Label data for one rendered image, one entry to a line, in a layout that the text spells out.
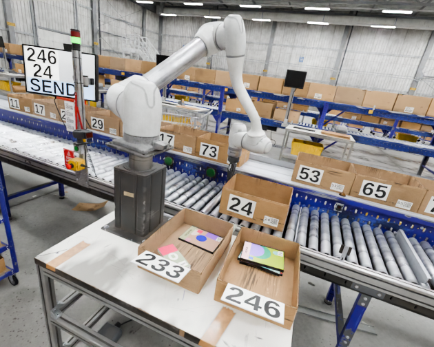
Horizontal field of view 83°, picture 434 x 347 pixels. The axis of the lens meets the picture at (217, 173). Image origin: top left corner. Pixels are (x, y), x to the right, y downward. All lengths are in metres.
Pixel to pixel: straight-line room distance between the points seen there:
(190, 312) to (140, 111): 0.77
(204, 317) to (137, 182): 0.60
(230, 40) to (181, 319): 1.23
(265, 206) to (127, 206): 0.73
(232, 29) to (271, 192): 0.99
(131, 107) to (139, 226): 0.54
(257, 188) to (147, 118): 0.94
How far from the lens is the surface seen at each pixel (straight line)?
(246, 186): 1.71
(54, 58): 2.05
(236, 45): 1.38
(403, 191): 1.93
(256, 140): 1.41
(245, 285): 1.07
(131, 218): 1.24
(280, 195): 1.68
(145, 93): 1.06
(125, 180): 1.17
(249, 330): 0.96
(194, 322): 0.95
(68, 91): 2.01
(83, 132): 1.76
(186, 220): 1.35
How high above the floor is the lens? 1.50
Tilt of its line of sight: 21 degrees down
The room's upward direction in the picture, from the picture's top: 8 degrees clockwise
